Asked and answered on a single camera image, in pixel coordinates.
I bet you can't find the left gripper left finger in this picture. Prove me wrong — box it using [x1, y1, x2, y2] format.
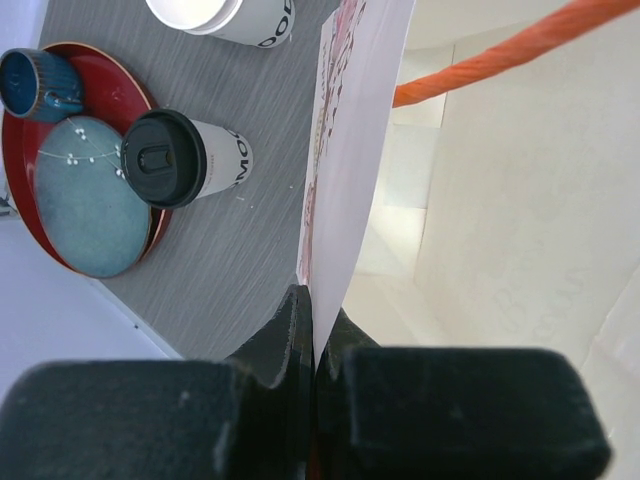
[1, 285, 314, 479]

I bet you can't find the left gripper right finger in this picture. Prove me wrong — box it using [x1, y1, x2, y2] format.
[315, 313, 611, 479]

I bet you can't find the printed kraft paper bag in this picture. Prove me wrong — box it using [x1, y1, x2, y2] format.
[294, 0, 640, 371]

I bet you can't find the black cup lid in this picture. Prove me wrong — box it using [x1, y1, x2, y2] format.
[121, 109, 207, 210]

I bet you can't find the stack of white paper cups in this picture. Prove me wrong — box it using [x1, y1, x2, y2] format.
[146, 0, 295, 49]

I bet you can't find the white paper cup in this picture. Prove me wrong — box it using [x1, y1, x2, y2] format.
[192, 120, 254, 199]

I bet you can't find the blue-grey ceramic plate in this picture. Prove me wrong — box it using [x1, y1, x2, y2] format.
[34, 116, 152, 278]

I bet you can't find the red round tray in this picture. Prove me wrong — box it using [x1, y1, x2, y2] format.
[1, 42, 171, 274]

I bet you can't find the dark blue ceramic mug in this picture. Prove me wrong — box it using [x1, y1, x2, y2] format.
[1, 48, 85, 123]

